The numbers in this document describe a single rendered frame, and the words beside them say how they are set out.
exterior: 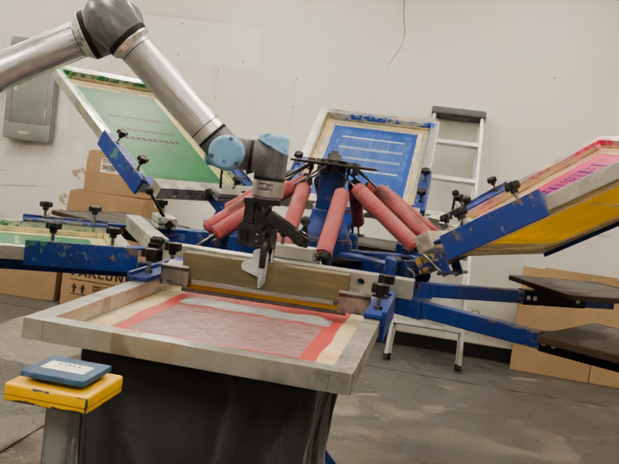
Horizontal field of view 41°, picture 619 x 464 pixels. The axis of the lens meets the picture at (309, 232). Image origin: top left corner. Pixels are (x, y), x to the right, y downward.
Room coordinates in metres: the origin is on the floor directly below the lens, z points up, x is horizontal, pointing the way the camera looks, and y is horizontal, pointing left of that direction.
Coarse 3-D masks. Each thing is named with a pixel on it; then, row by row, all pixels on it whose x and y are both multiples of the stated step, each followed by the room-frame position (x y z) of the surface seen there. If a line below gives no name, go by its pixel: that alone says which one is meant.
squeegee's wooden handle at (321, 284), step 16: (192, 256) 1.97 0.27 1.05; (208, 256) 1.96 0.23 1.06; (224, 256) 1.96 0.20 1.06; (192, 272) 1.97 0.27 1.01; (208, 272) 1.96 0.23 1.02; (224, 272) 1.95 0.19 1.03; (240, 272) 1.95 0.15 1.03; (272, 272) 1.94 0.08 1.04; (288, 272) 1.93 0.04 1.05; (304, 272) 1.92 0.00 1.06; (320, 272) 1.92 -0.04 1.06; (336, 272) 1.93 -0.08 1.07; (256, 288) 1.94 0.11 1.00; (272, 288) 1.93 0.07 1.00; (288, 288) 1.93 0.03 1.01; (304, 288) 1.92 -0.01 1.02; (320, 288) 1.92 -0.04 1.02; (336, 288) 1.91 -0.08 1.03; (336, 304) 1.91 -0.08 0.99
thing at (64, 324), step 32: (128, 288) 1.78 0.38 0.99; (160, 288) 1.98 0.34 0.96; (32, 320) 1.41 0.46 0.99; (64, 320) 1.42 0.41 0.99; (128, 352) 1.38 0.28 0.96; (160, 352) 1.37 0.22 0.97; (192, 352) 1.36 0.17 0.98; (224, 352) 1.35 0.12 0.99; (256, 352) 1.37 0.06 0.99; (352, 352) 1.46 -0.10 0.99; (288, 384) 1.33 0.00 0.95; (320, 384) 1.32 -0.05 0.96; (352, 384) 1.33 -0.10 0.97
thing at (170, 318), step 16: (160, 304) 1.83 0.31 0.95; (176, 304) 1.85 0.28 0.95; (240, 304) 1.95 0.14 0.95; (256, 304) 1.97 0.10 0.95; (128, 320) 1.63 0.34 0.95; (144, 320) 1.65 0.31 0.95; (160, 320) 1.66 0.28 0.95; (176, 320) 1.68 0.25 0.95; (192, 320) 1.70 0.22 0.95; (208, 320) 1.72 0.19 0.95; (224, 320) 1.74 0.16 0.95; (240, 320) 1.76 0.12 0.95; (176, 336) 1.55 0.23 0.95; (192, 336) 1.57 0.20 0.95; (208, 336) 1.58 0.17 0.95
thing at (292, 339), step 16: (256, 320) 1.78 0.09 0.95; (272, 320) 1.81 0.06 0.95; (288, 320) 1.83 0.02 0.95; (336, 320) 1.90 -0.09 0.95; (224, 336) 1.60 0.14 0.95; (240, 336) 1.62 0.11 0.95; (256, 336) 1.64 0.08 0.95; (272, 336) 1.65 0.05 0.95; (288, 336) 1.67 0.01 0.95; (304, 336) 1.69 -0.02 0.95; (320, 336) 1.71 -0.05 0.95; (272, 352) 1.53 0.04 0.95; (288, 352) 1.54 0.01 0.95; (304, 352) 1.56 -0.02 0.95; (320, 352) 1.58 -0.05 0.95
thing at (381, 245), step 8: (360, 240) 3.88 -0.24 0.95; (368, 240) 3.93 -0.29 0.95; (376, 240) 3.98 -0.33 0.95; (384, 240) 4.03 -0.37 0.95; (392, 240) 4.08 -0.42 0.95; (360, 248) 3.65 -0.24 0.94; (368, 248) 3.65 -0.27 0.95; (376, 248) 3.64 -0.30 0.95; (384, 248) 3.69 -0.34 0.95; (392, 248) 3.73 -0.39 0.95
